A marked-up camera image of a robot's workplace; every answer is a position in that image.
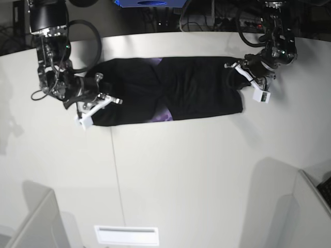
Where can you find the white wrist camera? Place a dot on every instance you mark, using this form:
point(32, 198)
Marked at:
point(85, 121)
point(261, 95)

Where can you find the black T-shirt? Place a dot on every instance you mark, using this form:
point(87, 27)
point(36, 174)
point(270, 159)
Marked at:
point(176, 87)

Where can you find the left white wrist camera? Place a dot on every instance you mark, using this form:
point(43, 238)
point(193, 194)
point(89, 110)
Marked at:
point(261, 95)

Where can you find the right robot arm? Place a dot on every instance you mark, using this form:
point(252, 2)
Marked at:
point(49, 24)

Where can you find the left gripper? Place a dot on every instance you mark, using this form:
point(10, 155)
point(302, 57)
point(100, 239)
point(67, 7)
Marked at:
point(249, 71)

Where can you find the black keyboard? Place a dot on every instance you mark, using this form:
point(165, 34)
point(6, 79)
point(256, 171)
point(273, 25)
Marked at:
point(325, 190)

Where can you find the white partition panel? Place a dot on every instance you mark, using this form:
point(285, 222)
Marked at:
point(45, 224)
point(302, 218)

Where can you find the left white partition panel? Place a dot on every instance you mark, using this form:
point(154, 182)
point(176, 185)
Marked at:
point(45, 224)

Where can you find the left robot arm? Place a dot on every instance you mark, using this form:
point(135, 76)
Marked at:
point(277, 45)

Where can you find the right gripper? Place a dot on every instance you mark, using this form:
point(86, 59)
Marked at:
point(92, 96)

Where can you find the right white partition panel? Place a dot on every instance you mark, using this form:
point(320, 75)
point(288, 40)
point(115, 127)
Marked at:
point(302, 218)

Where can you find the blue computer case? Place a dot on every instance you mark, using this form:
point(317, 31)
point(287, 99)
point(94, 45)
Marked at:
point(150, 3)

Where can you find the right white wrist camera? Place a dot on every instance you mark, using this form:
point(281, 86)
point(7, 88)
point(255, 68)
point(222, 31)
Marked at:
point(85, 121)

